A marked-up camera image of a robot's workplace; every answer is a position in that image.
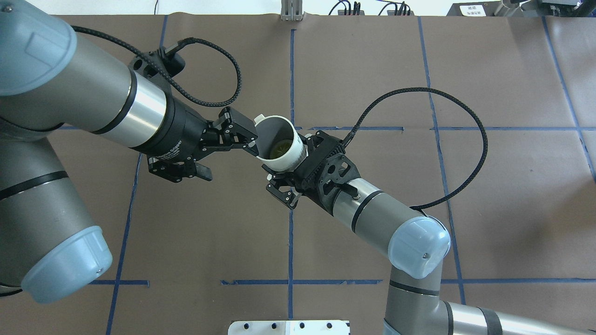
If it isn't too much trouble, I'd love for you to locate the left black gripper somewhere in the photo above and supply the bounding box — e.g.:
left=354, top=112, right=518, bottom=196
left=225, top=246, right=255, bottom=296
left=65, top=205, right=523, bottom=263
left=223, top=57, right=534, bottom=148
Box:
left=140, top=95, right=259, bottom=183

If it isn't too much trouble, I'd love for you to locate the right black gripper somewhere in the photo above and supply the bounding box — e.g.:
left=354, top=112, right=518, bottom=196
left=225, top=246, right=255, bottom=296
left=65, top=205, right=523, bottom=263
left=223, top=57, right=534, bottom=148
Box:
left=266, top=131, right=360, bottom=214

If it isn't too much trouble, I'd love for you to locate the white ribbed HOME mug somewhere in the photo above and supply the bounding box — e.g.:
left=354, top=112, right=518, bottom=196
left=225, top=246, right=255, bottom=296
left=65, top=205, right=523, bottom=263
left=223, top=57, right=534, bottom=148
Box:
left=255, top=114, right=307, bottom=173

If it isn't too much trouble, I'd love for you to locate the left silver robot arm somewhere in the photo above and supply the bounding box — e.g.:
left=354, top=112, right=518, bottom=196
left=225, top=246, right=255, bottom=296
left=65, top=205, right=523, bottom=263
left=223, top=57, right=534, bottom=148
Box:
left=1, top=0, right=259, bottom=304

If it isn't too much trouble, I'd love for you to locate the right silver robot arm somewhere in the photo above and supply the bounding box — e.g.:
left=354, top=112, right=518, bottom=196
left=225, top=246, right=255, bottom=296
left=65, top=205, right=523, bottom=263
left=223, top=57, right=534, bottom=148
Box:
left=256, top=130, right=595, bottom=335

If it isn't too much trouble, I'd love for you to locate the black power strip left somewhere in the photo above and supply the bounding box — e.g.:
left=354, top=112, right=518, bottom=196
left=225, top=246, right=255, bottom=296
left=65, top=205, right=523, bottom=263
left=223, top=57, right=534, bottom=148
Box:
left=328, top=0, right=366, bottom=16

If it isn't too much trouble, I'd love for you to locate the black power strip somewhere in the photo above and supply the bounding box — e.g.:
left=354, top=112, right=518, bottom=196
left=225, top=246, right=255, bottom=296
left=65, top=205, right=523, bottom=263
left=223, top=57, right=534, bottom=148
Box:
left=328, top=0, right=366, bottom=16
left=377, top=0, right=415, bottom=16

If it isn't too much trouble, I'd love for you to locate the black power strip right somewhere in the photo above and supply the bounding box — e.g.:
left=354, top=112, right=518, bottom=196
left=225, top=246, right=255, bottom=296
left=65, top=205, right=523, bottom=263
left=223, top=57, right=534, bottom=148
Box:
left=377, top=0, right=415, bottom=16

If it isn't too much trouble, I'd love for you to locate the brown paper table mat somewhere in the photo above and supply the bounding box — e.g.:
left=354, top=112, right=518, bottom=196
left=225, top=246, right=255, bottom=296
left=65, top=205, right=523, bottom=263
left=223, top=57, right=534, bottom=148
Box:
left=1, top=13, right=595, bottom=335

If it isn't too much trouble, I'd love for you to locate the dark box with label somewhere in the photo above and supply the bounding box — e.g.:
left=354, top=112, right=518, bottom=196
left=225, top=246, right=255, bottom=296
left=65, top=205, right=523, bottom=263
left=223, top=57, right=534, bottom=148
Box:
left=446, top=0, right=501, bottom=17

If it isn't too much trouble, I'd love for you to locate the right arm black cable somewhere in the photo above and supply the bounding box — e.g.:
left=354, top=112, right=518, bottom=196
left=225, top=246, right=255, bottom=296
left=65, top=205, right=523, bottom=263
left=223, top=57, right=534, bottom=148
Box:
left=342, top=87, right=488, bottom=211

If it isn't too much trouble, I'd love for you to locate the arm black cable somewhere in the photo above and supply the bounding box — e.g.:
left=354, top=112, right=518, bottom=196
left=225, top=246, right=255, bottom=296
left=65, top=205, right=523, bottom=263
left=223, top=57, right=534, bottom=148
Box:
left=342, top=87, right=488, bottom=211
left=70, top=26, right=243, bottom=108

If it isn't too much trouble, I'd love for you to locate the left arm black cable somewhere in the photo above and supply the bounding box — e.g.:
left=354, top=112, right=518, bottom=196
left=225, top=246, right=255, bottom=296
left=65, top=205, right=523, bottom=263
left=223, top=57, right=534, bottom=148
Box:
left=70, top=26, right=243, bottom=108

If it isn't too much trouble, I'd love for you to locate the grey aluminium frame post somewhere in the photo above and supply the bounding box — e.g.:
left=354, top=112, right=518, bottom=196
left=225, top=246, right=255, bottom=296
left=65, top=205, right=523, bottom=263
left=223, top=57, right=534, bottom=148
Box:
left=280, top=0, right=304, bottom=22

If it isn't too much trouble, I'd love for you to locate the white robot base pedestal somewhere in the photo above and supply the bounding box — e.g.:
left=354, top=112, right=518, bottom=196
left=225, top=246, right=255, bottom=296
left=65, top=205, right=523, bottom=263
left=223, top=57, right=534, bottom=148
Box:
left=228, top=320, right=351, bottom=335

